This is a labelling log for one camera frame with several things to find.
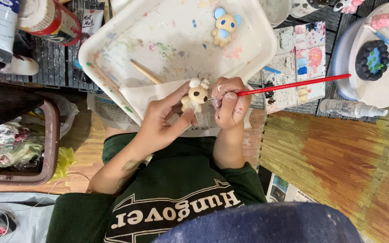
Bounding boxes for white paint-stained palette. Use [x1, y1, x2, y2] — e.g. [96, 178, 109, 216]
[261, 21, 327, 115]

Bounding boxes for white spray bottle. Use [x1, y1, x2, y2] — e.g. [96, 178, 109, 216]
[319, 99, 389, 118]

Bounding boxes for light blue cloth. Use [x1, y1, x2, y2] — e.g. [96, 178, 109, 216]
[0, 192, 59, 243]

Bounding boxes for cream unpainted plaster figurine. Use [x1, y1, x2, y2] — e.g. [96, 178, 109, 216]
[180, 78, 212, 114]

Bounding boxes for newspaper sheet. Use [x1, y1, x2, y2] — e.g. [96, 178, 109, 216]
[86, 91, 253, 137]

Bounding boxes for blue denim trousers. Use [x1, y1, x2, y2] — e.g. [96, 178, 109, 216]
[151, 202, 364, 243]

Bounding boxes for pink plaster figurine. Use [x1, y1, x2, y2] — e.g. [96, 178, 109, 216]
[363, 13, 389, 33]

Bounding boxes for yellow plastic bag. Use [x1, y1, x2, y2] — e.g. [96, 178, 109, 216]
[50, 146, 77, 182]

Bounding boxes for black ring pond figurine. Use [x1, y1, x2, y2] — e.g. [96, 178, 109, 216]
[355, 40, 389, 82]

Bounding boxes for white pink cow figurine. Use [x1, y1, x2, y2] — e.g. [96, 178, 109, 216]
[332, 0, 366, 15]

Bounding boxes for black and white paint tube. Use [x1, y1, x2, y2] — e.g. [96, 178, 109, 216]
[72, 3, 105, 83]

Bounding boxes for white black-spotted mug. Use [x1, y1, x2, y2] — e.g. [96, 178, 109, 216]
[287, 0, 334, 19]

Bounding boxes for white plastic bottle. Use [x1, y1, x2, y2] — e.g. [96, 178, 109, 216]
[0, 55, 40, 76]

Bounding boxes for black slatted plastic crate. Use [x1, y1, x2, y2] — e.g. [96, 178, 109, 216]
[0, 0, 389, 124]

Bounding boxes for person's left hand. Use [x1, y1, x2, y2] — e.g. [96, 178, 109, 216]
[132, 81, 196, 154]

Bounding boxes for brown waste bin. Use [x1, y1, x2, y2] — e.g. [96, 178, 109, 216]
[0, 98, 61, 186]

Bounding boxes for white paint-stained plastic tray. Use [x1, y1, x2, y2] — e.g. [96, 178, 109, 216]
[78, 0, 278, 126]

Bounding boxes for red handled paintbrush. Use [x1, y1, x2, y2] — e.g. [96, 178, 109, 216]
[207, 73, 352, 102]

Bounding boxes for person's right hand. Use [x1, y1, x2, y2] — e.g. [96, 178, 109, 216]
[210, 77, 252, 131]

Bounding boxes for green printed shirt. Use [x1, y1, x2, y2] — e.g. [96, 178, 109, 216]
[46, 133, 268, 243]

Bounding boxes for folded newspaper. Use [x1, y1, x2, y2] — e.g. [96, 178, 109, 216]
[265, 172, 317, 204]

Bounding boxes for blue-eared painted plaster figurine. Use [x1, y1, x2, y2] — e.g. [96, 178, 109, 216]
[211, 6, 242, 48]

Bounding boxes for white paint-stained cup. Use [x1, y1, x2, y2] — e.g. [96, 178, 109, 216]
[259, 0, 292, 28]

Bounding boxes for wooden handled paintbrush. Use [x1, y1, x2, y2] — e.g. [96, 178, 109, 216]
[129, 59, 163, 85]

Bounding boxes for red and white paint bottle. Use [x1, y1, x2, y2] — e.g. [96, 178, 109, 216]
[16, 0, 82, 47]

